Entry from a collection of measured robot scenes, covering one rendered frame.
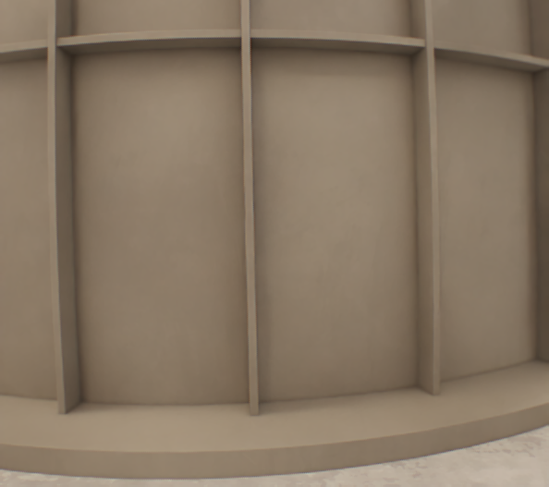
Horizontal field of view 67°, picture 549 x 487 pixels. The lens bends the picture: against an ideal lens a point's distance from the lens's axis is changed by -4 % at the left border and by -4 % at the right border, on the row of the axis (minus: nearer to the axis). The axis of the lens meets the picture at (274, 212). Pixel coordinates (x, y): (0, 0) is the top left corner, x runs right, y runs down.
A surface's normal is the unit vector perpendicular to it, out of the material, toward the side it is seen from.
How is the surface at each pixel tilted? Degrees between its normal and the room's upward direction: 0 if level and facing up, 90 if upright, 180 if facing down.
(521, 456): 0
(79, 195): 90
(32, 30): 90
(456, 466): 0
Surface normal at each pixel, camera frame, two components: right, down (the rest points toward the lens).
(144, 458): 0.00, 0.00
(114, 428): -0.02, -1.00
